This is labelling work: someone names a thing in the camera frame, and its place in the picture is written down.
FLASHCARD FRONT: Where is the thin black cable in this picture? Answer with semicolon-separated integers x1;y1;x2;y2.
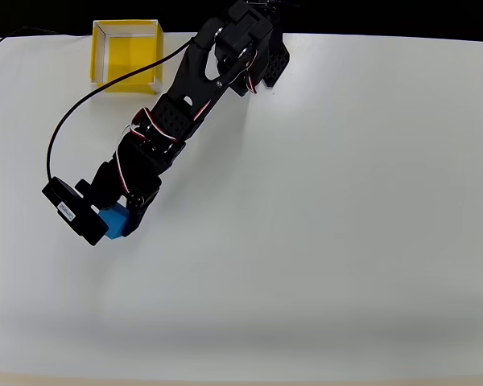
0;26;94;55

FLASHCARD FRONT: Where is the blue cube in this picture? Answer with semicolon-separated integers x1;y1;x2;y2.
97;203;131;243

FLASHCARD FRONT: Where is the yellow open box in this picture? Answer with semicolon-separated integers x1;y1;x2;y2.
89;18;164;96

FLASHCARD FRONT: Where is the black camera cable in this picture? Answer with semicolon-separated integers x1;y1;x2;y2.
46;38;197;182

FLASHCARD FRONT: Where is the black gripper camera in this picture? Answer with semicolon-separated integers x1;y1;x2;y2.
41;176;110;248

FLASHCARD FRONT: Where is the red white servo wire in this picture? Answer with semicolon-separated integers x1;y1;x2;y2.
114;108;178;198
191;38;262;124

